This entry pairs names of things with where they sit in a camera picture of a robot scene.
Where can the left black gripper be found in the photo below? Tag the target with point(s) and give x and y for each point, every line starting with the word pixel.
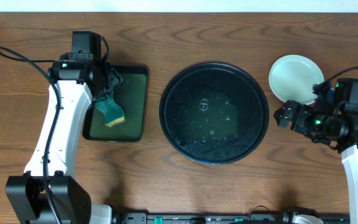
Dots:
pixel 111 82

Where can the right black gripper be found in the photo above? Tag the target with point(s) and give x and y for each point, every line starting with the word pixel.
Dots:
pixel 291 115

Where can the green yellow sponge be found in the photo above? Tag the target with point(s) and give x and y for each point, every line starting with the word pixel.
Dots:
pixel 113 113

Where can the green plate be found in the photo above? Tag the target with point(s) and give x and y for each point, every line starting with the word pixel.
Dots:
pixel 292 77

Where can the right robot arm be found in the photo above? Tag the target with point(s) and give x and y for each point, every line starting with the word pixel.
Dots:
pixel 338 131

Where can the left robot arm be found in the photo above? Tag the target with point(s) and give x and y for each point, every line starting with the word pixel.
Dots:
pixel 47 191

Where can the black rectangular tray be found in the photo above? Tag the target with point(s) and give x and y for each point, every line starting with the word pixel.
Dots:
pixel 130 95

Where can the round black tray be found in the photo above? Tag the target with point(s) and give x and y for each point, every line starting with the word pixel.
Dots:
pixel 214 113

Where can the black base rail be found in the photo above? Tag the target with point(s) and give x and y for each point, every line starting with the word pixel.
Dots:
pixel 259 214

